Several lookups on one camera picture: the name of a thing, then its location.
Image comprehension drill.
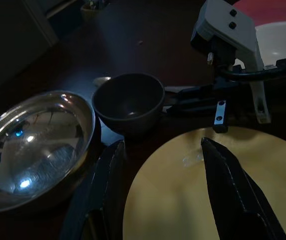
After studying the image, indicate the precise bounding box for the shiny steel bowl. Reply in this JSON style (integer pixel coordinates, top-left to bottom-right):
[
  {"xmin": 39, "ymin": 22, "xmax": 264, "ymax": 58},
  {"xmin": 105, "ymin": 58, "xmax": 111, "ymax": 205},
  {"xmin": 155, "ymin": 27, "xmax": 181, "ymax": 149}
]
[{"xmin": 0, "ymin": 90, "xmax": 96, "ymax": 214}]

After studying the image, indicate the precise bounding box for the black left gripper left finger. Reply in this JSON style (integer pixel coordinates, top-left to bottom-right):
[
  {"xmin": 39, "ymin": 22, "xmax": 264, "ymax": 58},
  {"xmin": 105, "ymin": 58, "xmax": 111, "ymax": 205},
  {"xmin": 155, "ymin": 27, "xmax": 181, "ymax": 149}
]
[{"xmin": 66, "ymin": 139, "xmax": 128, "ymax": 240}]

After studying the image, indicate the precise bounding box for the small basket with items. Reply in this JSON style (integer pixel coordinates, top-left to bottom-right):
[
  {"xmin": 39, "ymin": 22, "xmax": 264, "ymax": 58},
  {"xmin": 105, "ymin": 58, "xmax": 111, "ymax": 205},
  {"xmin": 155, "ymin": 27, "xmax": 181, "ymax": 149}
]
[{"xmin": 80, "ymin": 0, "xmax": 111, "ymax": 19}]

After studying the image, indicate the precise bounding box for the white ceramic bowl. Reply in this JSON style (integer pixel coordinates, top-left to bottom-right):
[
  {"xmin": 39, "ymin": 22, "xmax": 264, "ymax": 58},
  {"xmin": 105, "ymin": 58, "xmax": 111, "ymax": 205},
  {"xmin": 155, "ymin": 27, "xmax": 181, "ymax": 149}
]
[{"xmin": 253, "ymin": 21, "xmax": 286, "ymax": 67}]

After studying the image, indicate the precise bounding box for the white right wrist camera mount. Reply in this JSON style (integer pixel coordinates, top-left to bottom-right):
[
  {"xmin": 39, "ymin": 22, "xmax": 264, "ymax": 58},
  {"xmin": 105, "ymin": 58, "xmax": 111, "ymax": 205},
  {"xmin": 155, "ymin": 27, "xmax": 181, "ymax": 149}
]
[{"xmin": 190, "ymin": 0, "xmax": 271, "ymax": 125}]

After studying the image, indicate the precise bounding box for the small black cup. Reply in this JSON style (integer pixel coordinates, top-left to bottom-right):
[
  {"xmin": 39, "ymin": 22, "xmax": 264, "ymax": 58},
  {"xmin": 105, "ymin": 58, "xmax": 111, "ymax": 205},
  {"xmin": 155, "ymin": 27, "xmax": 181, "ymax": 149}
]
[{"xmin": 92, "ymin": 72, "xmax": 166, "ymax": 139}]

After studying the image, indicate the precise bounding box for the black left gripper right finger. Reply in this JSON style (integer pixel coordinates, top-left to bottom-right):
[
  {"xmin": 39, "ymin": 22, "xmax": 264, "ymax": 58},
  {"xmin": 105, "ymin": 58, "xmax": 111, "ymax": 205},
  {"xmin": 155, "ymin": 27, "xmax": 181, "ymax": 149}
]
[{"xmin": 200, "ymin": 136, "xmax": 286, "ymax": 240}]

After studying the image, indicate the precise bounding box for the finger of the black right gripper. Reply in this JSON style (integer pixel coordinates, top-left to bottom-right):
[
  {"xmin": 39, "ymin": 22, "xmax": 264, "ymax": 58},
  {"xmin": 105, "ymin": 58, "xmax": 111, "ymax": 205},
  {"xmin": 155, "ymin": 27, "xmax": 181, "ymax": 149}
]
[
  {"xmin": 164, "ymin": 84, "xmax": 218, "ymax": 99},
  {"xmin": 166, "ymin": 97, "xmax": 219, "ymax": 116}
]

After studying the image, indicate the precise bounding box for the grey cabinet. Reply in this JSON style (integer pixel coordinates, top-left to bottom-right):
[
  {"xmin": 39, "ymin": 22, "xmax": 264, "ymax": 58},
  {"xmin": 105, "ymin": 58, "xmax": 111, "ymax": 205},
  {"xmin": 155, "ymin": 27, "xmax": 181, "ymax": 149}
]
[{"xmin": 0, "ymin": 0, "xmax": 60, "ymax": 85}]

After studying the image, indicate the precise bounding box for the red placemat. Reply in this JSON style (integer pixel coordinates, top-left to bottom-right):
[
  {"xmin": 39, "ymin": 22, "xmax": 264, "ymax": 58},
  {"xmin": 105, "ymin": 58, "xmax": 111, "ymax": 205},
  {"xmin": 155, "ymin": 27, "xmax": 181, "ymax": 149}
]
[{"xmin": 232, "ymin": 0, "xmax": 286, "ymax": 27}]

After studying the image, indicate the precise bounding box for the yellow round plate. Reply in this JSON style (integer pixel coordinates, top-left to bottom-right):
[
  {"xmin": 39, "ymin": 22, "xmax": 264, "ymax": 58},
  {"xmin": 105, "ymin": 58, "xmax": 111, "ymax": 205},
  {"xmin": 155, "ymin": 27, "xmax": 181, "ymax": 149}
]
[{"xmin": 122, "ymin": 126, "xmax": 286, "ymax": 240}]

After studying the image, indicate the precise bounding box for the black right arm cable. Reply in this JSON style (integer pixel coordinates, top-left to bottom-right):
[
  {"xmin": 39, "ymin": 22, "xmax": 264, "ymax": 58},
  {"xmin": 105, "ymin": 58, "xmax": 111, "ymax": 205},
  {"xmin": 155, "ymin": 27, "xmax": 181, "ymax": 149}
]
[{"xmin": 219, "ymin": 57, "xmax": 286, "ymax": 82}]

